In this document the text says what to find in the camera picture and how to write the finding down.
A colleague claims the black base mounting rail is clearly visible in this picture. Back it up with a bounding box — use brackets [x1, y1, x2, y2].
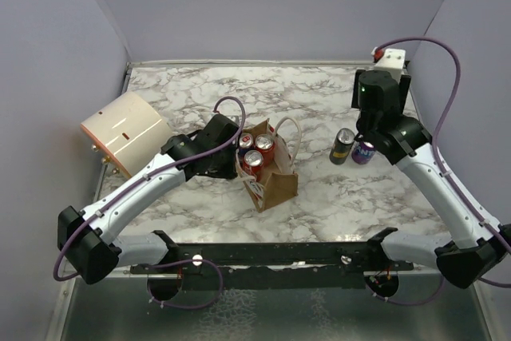
[130, 242, 413, 291]

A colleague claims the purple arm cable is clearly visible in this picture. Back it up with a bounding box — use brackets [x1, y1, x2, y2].
[53, 96, 247, 311]
[369, 36, 511, 305]

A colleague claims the blue pepsi can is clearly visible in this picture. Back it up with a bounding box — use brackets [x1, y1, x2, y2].
[238, 133, 254, 158]

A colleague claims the purple fanta can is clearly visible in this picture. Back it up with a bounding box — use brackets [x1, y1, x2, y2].
[351, 141, 376, 165]

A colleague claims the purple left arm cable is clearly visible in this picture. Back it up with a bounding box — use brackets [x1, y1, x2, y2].
[53, 96, 247, 311]

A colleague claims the black schweppes can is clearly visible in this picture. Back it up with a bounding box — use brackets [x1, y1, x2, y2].
[329, 128, 355, 165]

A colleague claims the watermelon print canvas bag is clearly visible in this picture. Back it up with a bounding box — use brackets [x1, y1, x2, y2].
[235, 116, 303, 212]

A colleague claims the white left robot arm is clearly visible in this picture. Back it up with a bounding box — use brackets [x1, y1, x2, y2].
[57, 113, 244, 284]

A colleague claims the cream cylindrical container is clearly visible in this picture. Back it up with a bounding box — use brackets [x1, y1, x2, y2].
[81, 91, 173, 178]

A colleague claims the red cola can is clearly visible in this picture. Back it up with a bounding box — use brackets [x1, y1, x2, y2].
[243, 149, 264, 182]
[255, 133, 275, 165]

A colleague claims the red cola can front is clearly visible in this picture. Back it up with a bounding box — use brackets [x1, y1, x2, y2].
[243, 149, 264, 182]

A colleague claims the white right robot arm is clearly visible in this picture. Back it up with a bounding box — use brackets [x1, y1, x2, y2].
[351, 48, 510, 288]

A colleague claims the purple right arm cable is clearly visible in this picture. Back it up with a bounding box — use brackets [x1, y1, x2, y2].
[369, 36, 511, 305]

